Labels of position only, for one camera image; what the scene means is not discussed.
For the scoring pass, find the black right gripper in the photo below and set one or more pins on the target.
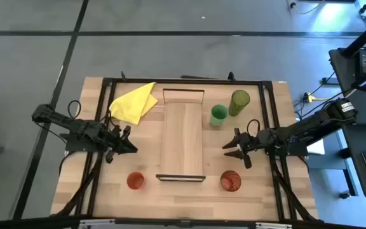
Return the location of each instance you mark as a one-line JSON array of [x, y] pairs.
[[251, 143]]

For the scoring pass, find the yellow power plug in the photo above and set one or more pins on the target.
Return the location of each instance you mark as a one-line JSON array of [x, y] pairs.
[[310, 97]]

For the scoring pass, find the black diagonal beam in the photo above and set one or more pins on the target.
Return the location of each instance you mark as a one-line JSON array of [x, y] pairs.
[[365, 35]]

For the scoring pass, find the black overhead crossbar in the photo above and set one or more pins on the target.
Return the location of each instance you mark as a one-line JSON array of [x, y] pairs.
[[183, 224]]

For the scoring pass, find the black aluminium table frame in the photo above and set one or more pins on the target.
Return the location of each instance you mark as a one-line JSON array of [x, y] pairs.
[[105, 95]]

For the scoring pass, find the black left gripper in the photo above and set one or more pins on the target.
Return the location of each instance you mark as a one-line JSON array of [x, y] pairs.
[[117, 136]]

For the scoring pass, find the tall olive green cup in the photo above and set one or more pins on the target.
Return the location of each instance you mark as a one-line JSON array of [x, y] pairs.
[[238, 102]]

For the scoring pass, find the small orange-red cup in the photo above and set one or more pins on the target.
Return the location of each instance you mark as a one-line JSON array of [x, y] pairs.
[[135, 180]]

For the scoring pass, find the short light green cup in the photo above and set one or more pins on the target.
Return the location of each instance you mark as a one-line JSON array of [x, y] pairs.
[[218, 115]]

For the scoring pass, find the wooden shelf with black legs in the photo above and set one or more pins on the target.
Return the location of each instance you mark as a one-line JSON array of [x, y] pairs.
[[182, 136]]

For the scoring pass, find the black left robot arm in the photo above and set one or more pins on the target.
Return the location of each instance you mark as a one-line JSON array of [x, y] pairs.
[[75, 125]]

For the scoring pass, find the wide ribbed red cup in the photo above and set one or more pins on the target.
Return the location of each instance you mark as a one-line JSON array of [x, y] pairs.
[[230, 180]]

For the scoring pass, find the yellow cloth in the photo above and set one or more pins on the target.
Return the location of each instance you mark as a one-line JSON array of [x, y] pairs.
[[132, 105]]

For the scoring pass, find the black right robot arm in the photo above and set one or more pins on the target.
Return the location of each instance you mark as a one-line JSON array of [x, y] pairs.
[[310, 125]]

